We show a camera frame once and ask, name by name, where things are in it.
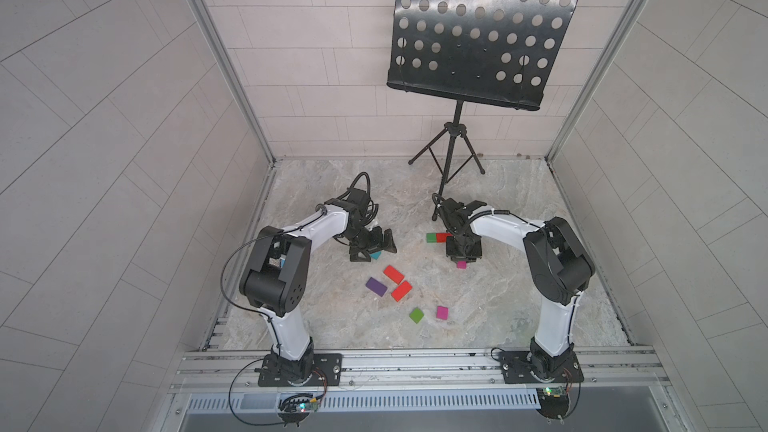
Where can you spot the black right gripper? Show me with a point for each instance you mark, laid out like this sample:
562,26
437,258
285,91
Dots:
463,246

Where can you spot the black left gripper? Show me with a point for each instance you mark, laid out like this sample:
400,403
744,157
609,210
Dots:
372,241

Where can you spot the red block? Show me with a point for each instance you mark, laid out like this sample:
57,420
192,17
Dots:
401,290
393,274
443,237

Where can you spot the magenta small block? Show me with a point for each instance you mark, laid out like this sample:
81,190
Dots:
442,313

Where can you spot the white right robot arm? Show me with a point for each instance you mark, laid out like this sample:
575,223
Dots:
560,267

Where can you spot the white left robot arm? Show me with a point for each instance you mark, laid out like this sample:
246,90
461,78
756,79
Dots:
275,278

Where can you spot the dark purple block left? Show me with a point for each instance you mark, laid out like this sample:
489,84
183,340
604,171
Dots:
376,287

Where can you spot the light green block front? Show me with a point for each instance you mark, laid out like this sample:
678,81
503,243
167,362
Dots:
416,315

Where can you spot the left circuit board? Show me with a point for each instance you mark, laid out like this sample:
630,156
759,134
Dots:
296,408

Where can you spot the circuit board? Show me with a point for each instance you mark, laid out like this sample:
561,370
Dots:
296,408
554,402

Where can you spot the right circuit board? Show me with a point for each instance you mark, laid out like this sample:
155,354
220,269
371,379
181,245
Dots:
554,402

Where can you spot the black music stand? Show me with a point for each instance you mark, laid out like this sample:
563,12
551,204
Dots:
490,52

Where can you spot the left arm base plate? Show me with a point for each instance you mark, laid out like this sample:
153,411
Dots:
316,369

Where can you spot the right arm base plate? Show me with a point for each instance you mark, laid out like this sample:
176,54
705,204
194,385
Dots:
526,367

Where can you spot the aluminium frame rail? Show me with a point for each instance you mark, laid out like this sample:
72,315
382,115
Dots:
220,371

